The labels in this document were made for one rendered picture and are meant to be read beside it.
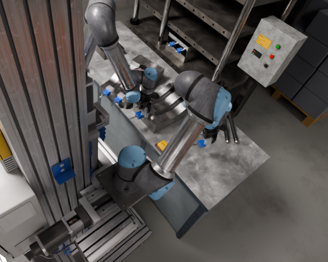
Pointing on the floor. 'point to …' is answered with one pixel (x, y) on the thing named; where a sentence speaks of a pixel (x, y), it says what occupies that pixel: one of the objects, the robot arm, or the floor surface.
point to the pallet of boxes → (314, 64)
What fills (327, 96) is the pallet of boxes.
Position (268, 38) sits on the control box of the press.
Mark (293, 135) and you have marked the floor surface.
